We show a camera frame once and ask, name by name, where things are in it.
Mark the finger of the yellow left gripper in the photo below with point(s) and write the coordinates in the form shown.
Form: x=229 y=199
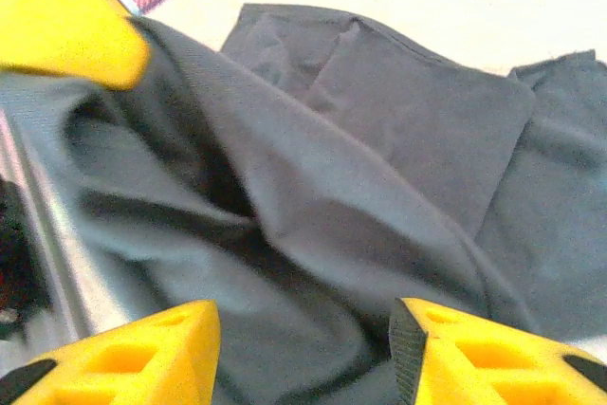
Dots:
x=57 y=11

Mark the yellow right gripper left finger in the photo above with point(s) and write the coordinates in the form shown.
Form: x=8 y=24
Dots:
x=142 y=362

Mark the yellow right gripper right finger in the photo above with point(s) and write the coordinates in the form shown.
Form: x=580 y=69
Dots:
x=483 y=367

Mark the grey inside-out t-shirt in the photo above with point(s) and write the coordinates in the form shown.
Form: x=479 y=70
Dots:
x=341 y=177

